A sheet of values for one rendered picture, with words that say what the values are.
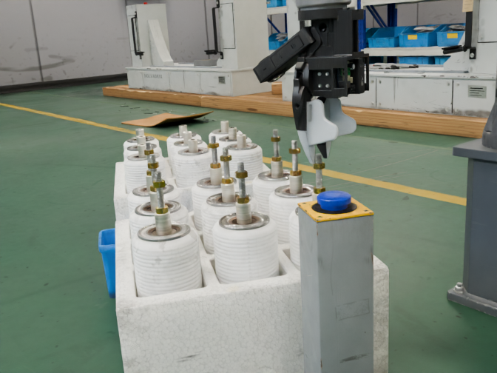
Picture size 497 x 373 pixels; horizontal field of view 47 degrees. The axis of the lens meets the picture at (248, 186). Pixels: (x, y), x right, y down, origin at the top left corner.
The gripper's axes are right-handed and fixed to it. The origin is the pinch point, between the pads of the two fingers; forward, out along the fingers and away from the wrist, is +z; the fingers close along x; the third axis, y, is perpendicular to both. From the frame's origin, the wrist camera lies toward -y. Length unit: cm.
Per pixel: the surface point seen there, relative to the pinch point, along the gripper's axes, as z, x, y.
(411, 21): -16, 939, -337
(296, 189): 8.5, 6.8, -7.7
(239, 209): 7.1, -10.0, -6.9
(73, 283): 34, -2, -61
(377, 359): 31.2, -0.7, 10.2
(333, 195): 1.4, -14.8, 10.8
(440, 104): 22, 200, -46
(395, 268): 34, 39, -3
